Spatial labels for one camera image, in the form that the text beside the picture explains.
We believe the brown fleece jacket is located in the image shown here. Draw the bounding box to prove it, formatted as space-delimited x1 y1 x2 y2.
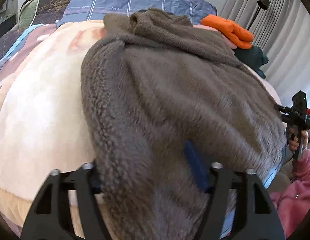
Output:
81 8 286 239

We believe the person's right hand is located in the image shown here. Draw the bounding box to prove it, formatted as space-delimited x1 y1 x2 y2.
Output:
288 128 308 152

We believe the dark green garment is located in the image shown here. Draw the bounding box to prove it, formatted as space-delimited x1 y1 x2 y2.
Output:
234 46 269 79

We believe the grey pleated curtain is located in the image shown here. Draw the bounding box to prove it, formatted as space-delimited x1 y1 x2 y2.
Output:
220 0 310 108

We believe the pink plush blanket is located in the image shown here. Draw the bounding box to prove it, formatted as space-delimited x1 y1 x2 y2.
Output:
0 19 283 239

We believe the orange puffer jacket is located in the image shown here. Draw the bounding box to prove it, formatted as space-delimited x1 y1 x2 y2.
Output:
201 14 254 49

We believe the pink quilted jacket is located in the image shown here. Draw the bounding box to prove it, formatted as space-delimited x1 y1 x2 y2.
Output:
193 24 238 49

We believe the black floor lamp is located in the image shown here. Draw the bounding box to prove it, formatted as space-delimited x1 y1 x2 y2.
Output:
247 0 270 30

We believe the patterned bed sheet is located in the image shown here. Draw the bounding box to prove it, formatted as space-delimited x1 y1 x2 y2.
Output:
0 23 57 88

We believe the green striped pillow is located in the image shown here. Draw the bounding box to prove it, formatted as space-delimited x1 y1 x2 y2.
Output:
19 0 39 28

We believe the dark patterned pillow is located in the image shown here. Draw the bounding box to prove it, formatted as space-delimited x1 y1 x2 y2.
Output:
31 0 70 25

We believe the blue plaid pillow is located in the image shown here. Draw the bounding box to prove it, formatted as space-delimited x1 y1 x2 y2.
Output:
60 0 217 25

